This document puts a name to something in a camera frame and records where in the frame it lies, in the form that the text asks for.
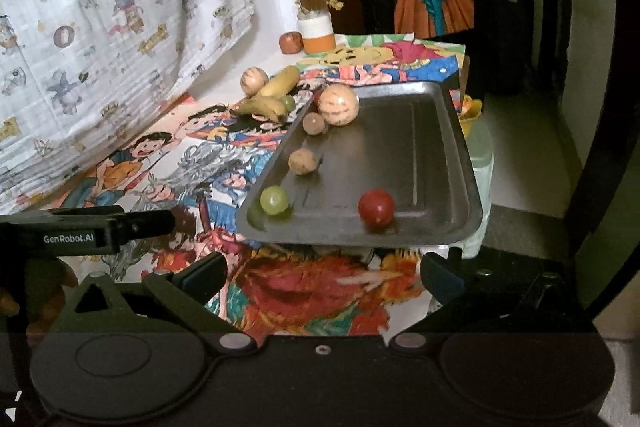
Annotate colourful yellow bear drawing sheet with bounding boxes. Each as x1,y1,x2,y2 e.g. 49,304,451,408
185,33,468,148

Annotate small striped pepino melon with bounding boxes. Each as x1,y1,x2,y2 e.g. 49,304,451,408
240,66,268,96

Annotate pale green plastic stool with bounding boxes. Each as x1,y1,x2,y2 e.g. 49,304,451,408
462,122,496,258

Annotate large striped pepino melon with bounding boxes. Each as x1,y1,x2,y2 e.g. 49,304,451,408
318,84,360,128

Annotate red apple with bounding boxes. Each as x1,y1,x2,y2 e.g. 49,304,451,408
279,31,304,54

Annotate person's left hand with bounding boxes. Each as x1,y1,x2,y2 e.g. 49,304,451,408
0,257,80,338

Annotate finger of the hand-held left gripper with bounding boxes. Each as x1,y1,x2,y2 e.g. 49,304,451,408
119,209,177,239

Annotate brown kiwi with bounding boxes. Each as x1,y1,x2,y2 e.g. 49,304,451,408
303,112,328,136
288,149,318,176

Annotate metal baking tray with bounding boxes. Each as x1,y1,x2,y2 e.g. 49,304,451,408
235,82,484,249

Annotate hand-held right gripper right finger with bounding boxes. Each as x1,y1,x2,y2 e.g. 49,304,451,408
387,251,593,354

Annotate cartoon boys drawing sheet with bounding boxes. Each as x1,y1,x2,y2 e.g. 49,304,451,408
30,94,241,218

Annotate white and orange jar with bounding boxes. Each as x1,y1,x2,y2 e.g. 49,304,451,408
297,9,336,55

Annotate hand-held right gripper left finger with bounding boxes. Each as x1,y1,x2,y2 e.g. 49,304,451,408
59,251,261,355

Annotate yellow plastic container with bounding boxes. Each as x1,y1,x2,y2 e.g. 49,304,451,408
460,96,484,138

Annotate white cartoon printed blanket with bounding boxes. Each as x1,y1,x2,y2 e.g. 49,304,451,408
0,0,258,212

